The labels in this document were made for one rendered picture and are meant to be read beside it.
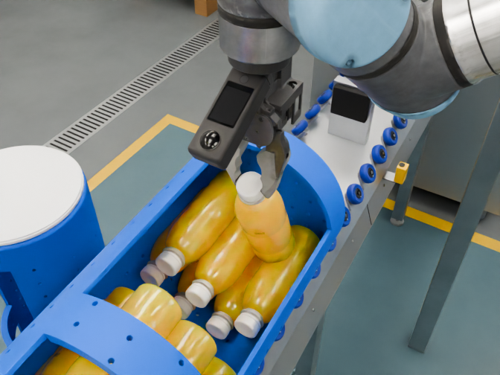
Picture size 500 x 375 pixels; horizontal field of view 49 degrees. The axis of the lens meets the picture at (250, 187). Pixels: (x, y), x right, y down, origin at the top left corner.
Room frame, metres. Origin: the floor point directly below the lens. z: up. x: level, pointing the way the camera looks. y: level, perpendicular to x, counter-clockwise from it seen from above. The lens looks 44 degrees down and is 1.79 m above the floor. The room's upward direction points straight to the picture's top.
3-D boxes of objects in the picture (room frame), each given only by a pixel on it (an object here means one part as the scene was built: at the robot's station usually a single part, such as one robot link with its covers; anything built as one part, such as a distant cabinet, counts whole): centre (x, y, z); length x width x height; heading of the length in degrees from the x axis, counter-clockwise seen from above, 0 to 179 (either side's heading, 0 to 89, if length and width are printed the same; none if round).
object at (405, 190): (1.65, -0.64, 0.31); 0.06 x 0.06 x 0.63; 61
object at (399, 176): (0.97, -0.33, 0.92); 0.08 x 0.03 x 0.05; 61
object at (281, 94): (0.56, -0.01, 1.41); 0.09 x 0.08 x 0.12; 150
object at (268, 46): (0.56, -0.01, 1.50); 0.10 x 0.09 x 0.05; 60
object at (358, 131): (1.08, -0.24, 1.00); 0.10 x 0.04 x 0.15; 61
